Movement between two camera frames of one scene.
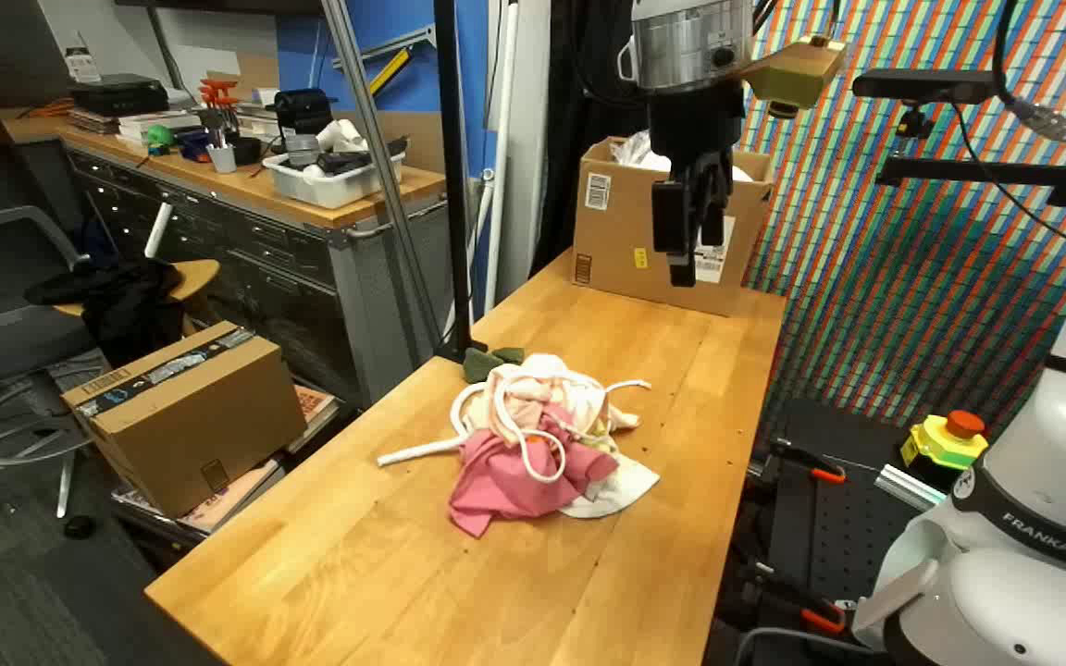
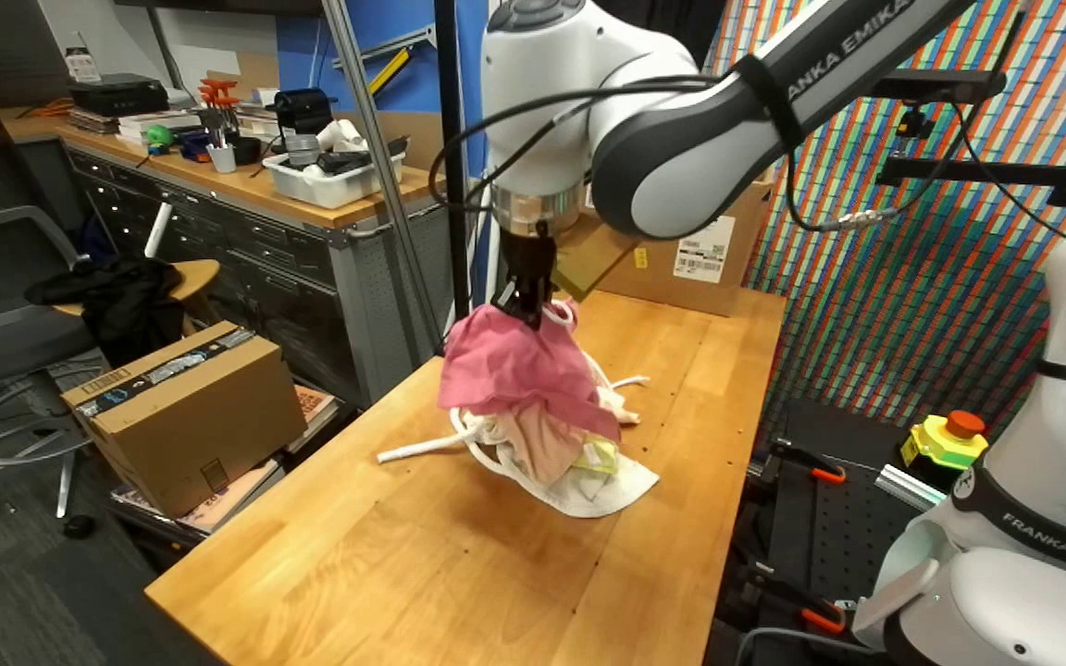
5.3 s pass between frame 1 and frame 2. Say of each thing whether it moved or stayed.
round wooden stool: stayed
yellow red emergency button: stayed
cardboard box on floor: stayed
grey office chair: stayed
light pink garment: moved
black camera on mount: stayed
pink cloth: moved
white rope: moved
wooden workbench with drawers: stayed
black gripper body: moved
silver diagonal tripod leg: stayed
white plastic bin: stayed
